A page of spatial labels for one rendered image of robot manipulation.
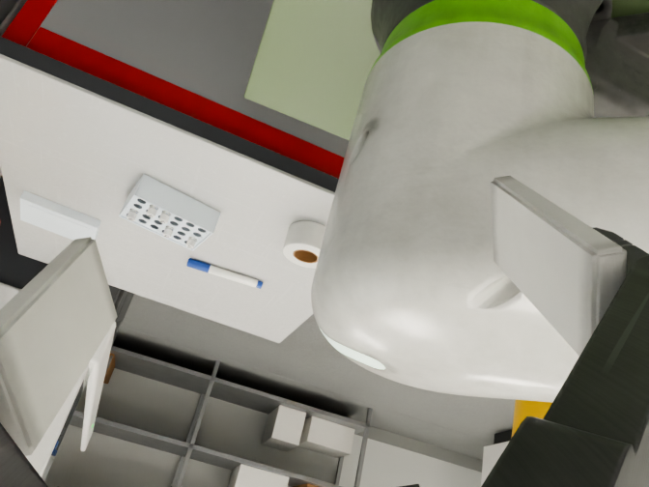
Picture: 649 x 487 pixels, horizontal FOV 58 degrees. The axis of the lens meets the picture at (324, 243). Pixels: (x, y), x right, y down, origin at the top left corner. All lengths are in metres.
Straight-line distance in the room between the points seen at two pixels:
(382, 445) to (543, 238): 5.01
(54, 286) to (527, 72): 0.22
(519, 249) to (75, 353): 0.13
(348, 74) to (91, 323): 0.34
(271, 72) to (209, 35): 0.40
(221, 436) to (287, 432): 0.59
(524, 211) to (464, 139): 0.10
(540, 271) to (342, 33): 0.32
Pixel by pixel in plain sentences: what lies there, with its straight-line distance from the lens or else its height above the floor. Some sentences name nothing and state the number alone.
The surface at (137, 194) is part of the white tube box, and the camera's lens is 0.86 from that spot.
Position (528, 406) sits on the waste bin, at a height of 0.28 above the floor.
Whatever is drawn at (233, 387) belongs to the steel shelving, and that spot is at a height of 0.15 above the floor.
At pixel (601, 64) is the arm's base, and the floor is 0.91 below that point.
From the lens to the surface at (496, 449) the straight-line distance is 4.52.
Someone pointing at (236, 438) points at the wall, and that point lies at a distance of 4.80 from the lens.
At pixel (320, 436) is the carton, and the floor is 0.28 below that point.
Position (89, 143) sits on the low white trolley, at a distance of 0.87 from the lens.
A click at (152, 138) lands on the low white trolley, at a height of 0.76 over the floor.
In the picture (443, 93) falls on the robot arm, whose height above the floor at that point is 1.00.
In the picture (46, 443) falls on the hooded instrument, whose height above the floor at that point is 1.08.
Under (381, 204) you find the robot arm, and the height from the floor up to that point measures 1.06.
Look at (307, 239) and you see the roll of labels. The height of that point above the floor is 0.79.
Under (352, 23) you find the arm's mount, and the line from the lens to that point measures 0.45.
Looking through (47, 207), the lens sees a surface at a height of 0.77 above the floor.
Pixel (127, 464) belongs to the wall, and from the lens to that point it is 4.70.
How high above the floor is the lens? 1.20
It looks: 30 degrees down
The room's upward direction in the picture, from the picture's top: 166 degrees counter-clockwise
